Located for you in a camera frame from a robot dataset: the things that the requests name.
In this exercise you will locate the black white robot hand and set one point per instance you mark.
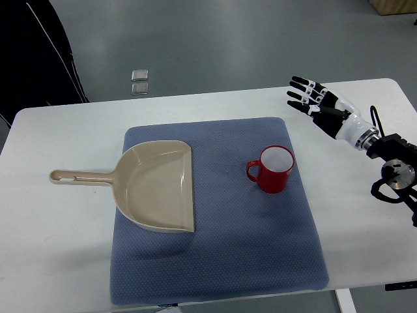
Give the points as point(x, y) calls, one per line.
point(332, 113)

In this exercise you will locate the red mug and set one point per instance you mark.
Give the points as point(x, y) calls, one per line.
point(272, 169)

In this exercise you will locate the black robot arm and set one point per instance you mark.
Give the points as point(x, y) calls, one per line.
point(398, 174)

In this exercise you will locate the beige plastic dustpan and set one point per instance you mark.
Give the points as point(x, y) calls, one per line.
point(152, 185)

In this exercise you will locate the wooden box corner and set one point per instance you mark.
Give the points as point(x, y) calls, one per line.
point(394, 7)

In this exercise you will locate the white table leg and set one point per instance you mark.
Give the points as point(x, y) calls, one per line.
point(345, 301)

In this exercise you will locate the black table control panel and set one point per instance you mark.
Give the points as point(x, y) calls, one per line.
point(398, 286)

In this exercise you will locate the upper metal floor plate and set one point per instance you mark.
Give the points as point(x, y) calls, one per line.
point(139, 75)

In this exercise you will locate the person in black clothes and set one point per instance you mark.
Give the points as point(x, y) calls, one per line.
point(37, 63)

